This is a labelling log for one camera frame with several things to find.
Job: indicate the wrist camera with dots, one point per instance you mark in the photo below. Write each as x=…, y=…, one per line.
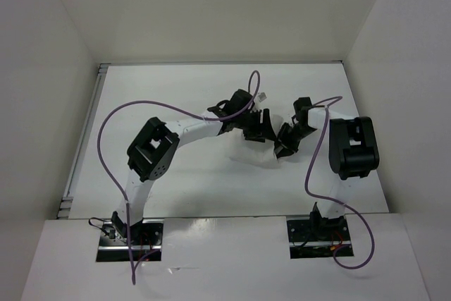
x=240, y=103
x=303, y=105

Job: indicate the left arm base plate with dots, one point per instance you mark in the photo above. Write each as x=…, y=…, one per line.
x=146, y=246

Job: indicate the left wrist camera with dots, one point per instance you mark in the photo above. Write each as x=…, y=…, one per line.
x=240, y=103

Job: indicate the aluminium table frame rail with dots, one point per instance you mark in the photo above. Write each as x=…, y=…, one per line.
x=66, y=202

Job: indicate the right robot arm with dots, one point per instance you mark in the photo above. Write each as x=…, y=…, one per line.
x=352, y=152

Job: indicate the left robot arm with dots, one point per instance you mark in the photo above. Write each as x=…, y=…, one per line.
x=151, y=152

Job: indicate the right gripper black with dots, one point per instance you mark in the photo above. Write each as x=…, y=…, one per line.
x=282, y=137

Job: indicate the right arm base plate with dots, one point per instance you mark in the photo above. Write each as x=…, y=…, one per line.
x=306, y=244

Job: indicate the white pleated skirt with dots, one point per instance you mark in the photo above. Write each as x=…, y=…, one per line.
x=259, y=154

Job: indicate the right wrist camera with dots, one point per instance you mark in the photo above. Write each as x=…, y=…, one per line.
x=303, y=105

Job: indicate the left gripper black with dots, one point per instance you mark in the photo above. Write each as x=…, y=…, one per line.
x=260, y=131

